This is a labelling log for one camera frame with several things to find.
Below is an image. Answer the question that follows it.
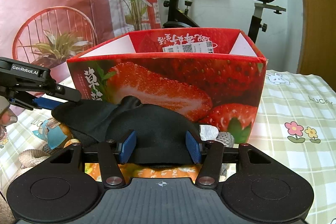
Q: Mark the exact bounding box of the red strawberry cardboard box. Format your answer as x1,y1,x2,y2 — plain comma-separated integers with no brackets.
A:
67,27,267,143

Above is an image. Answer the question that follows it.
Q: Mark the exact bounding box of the black fabric piece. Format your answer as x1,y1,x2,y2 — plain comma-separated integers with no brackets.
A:
52,96,203,168

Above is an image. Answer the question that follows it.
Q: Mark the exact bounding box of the blue cartoon snack bag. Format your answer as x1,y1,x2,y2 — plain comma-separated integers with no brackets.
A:
33,118,75,150

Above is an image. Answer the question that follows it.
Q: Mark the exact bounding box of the wooden door frame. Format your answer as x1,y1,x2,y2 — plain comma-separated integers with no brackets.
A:
298,0,335,89

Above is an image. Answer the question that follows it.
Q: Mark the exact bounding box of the checkered bunny tablecloth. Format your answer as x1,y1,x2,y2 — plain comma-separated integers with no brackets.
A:
1,70,335,223

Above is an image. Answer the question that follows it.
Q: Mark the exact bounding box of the grey knitted cloth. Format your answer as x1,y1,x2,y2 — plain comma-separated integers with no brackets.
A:
199,123,235,180

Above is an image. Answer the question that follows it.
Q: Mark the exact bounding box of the pink knitted cloth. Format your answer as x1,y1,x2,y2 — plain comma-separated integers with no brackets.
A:
18,149,50,168

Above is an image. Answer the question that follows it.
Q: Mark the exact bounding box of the orange floral plush toy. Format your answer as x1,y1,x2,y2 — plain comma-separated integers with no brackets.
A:
118,164,202,182

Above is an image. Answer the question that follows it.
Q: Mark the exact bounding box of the person's hand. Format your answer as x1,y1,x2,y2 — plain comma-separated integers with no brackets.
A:
0,96,18,148

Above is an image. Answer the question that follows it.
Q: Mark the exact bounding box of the red printed backdrop cloth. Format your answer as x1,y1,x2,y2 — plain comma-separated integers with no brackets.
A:
1,0,161,72

